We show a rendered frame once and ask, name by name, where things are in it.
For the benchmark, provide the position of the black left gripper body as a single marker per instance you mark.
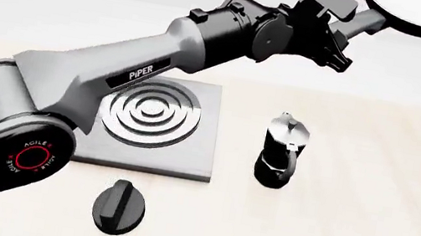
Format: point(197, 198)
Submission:
point(311, 42)

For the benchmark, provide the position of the silver-grey left robot arm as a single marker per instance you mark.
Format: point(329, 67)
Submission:
point(118, 56)

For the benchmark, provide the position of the flat black stove plate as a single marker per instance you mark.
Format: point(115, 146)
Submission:
point(187, 159)

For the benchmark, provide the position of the round black stove knob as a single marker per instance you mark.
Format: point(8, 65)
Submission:
point(120, 208)

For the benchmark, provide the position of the black and silver moka pot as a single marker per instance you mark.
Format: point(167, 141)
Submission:
point(279, 154)

